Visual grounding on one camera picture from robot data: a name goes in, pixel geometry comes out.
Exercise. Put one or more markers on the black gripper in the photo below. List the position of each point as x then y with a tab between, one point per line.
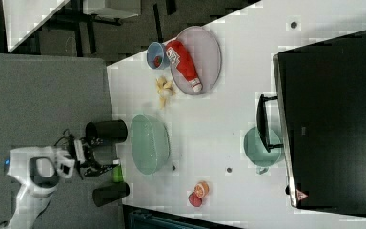
84	155

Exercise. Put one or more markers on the mint green oval strainer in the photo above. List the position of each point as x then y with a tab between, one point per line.
150	144

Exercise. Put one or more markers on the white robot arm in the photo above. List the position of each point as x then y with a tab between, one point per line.
39	171

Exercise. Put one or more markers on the lime green cup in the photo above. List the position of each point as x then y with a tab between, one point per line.
117	174

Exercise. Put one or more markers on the dark grey cup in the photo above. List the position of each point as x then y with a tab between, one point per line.
110	193

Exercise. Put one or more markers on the yellow peeled toy banana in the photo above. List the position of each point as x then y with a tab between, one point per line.
165	90

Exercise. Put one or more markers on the orange slice toy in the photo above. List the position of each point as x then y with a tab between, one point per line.
201	189

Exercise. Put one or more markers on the small red toy fruit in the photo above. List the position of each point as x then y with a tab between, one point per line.
157	61

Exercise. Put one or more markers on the light blue bowl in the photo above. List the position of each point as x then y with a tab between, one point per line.
154	50

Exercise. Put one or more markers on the red plush ketchup bottle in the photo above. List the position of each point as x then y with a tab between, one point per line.
180	58

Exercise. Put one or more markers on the grey oval plate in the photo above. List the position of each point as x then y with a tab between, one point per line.
206	55

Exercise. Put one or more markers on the mint green mug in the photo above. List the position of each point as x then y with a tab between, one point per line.
258	154

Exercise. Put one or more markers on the black silver toaster oven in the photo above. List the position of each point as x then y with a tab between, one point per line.
321	97

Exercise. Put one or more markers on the blue metal frame rail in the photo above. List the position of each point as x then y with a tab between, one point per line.
140	218

